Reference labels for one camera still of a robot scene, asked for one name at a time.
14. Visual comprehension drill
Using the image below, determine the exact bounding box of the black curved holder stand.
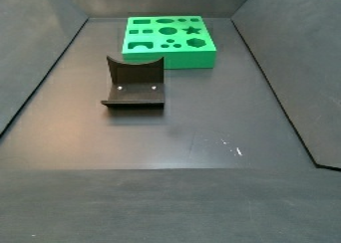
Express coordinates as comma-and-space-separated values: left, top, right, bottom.
101, 57, 165, 108

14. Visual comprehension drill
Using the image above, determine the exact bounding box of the green shape sorter block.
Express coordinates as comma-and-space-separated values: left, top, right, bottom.
121, 16, 216, 70

